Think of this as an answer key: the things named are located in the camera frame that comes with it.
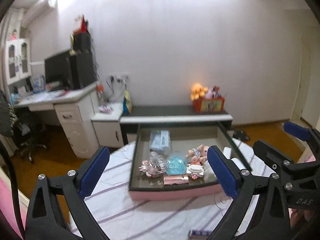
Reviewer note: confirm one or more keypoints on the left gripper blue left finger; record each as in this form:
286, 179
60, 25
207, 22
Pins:
91, 170

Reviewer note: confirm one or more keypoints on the red paper bag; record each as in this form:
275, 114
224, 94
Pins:
80, 25

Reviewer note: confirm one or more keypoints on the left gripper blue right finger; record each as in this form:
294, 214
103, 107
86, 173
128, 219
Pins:
226, 171

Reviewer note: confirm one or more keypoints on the black speaker box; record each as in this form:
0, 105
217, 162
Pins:
82, 42

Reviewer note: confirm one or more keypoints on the black floor scale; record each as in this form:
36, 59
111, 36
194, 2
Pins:
241, 135

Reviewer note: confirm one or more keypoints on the pink quilt bedding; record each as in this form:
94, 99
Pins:
7, 205

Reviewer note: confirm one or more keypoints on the blue white small packet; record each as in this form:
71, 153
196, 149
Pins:
198, 234

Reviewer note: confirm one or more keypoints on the striped white tablecloth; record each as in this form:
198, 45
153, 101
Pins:
120, 217

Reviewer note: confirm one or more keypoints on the blue yellow snack bag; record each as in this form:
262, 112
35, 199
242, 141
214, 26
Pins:
127, 103

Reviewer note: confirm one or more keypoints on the white small side cabinet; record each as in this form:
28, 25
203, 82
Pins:
107, 127

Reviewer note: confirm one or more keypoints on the pink white block toy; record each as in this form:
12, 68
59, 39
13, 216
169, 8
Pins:
195, 171

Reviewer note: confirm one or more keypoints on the black office chair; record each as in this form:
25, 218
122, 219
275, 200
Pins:
23, 127

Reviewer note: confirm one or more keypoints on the pink black storage tray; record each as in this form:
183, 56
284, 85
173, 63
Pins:
183, 137

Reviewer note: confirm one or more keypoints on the black computer tower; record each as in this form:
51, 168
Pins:
82, 70

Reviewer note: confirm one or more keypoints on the wall power socket strip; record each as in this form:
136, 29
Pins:
123, 77

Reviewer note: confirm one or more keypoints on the purple plush toy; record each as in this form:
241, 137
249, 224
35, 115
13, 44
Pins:
213, 92

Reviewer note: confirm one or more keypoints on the white air conditioner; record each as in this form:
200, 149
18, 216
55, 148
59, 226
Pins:
37, 10

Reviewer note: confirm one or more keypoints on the clear teal round container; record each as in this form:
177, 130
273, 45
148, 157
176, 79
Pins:
177, 163

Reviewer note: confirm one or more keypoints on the white astronaut figurine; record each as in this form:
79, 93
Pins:
209, 175

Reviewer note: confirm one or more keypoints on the clear glass perfume bottle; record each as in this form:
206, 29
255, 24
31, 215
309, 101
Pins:
158, 165

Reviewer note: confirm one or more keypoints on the black computer monitor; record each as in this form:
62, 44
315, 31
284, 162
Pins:
58, 69

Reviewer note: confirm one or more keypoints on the black white low bench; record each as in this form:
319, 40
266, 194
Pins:
179, 114

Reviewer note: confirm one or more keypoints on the white wall cabinet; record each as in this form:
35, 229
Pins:
17, 60

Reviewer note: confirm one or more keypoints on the white desk with drawers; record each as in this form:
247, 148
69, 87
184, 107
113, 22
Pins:
75, 110

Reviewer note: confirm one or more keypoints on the clear plastic box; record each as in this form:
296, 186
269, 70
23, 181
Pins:
160, 142

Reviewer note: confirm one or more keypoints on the orange octopus plush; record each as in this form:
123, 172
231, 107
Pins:
198, 91

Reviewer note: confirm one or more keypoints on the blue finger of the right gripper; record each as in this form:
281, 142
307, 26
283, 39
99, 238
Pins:
297, 131
270, 155

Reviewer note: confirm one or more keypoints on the red toy storage box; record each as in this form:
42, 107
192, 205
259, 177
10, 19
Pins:
209, 106

